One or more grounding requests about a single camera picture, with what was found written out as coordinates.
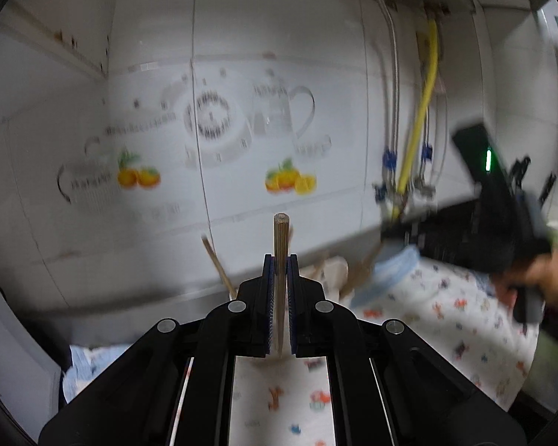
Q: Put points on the beige plastic chopstick holder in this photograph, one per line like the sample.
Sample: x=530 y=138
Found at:
x=332 y=276

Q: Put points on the long brown chopstick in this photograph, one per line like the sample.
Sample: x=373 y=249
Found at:
x=365 y=265
x=281 y=241
x=218 y=265

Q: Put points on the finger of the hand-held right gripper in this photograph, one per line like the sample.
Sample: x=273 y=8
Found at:
x=427 y=237

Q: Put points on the orange fruit wall sticker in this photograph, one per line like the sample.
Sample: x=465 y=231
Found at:
x=137 y=175
x=290 y=180

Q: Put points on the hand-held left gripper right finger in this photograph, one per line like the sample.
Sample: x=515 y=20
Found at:
x=293 y=297

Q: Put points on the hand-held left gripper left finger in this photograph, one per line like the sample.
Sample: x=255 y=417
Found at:
x=269 y=297

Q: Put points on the person's right hand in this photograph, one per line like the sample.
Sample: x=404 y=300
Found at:
x=557 y=274

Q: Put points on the printed blanket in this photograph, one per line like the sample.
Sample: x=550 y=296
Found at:
x=446 y=316

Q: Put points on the white microwave oven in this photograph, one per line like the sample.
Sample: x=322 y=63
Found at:
x=14 y=357

